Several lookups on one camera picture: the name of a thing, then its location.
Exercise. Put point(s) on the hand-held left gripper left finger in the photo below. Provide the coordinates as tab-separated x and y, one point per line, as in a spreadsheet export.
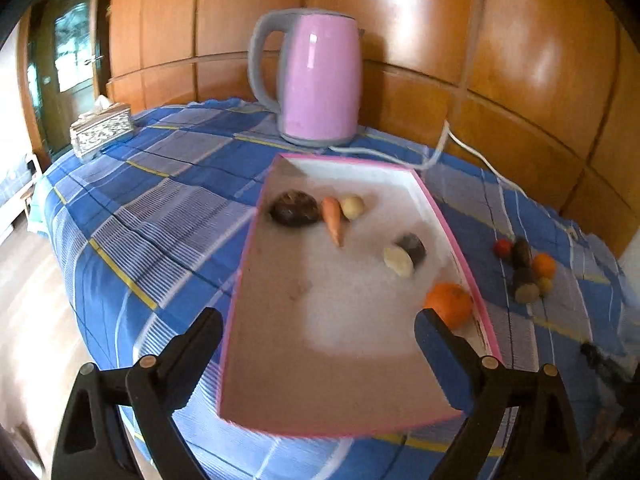
200	345

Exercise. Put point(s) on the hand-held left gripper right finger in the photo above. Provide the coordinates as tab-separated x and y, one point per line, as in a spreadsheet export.
450	360

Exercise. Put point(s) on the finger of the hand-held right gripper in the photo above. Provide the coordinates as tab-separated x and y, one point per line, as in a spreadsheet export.
597	355

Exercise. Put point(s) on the orange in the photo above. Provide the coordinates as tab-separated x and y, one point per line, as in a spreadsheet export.
450	304
544	265

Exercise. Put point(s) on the small pale yellow round fruit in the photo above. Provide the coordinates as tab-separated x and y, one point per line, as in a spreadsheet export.
352	207
545	285

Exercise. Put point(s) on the halved dark purple fruit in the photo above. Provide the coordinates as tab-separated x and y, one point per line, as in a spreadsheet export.
407	252
525	287

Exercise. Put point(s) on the pink-rimmed white tray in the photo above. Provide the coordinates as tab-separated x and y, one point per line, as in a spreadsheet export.
300	335

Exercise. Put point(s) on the small red tomato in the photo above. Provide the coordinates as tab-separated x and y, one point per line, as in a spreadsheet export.
502	248

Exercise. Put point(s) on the whole dark purple fruit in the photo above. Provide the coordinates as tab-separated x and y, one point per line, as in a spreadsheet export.
521	252

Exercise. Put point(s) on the dark brown avocado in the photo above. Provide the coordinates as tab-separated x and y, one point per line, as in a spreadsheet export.
295	208

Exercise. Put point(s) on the small orange carrot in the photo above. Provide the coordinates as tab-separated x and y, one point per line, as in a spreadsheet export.
331	215

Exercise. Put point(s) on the blue plaid blanket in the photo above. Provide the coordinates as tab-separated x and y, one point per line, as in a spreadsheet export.
165	240

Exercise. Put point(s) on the silver patterned tissue box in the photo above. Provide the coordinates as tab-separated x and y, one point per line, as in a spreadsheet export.
102	130

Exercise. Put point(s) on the pink electric kettle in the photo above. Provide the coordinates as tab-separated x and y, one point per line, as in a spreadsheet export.
320	80

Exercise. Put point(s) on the wooden glass door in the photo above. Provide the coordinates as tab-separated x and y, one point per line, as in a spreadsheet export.
70	60

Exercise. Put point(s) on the wooden wardrobe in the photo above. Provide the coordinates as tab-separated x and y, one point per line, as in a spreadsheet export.
450	20

